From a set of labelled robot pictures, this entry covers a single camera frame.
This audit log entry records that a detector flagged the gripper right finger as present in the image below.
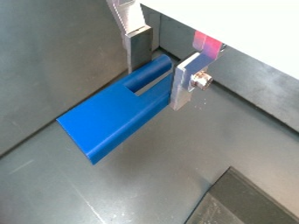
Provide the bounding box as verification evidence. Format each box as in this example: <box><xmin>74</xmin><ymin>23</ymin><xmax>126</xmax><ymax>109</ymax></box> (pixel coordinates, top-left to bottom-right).
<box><xmin>169</xmin><ymin>31</ymin><xmax>221</xmax><ymax>110</ymax></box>

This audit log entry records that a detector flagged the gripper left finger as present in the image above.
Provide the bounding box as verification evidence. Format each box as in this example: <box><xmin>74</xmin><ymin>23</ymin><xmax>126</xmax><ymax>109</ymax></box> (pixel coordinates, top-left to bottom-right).
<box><xmin>106</xmin><ymin>0</ymin><xmax>153</xmax><ymax>73</ymax></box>

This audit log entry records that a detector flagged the black curved regrasp stand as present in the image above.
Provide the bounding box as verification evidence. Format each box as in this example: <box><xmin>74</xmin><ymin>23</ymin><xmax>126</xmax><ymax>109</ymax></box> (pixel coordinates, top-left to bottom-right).
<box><xmin>184</xmin><ymin>166</ymin><xmax>299</xmax><ymax>224</ymax></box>

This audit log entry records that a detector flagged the blue square-circle object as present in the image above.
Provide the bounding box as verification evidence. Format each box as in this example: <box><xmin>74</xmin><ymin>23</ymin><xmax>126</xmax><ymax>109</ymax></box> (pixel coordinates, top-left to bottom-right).
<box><xmin>57</xmin><ymin>54</ymin><xmax>172</xmax><ymax>163</ymax></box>

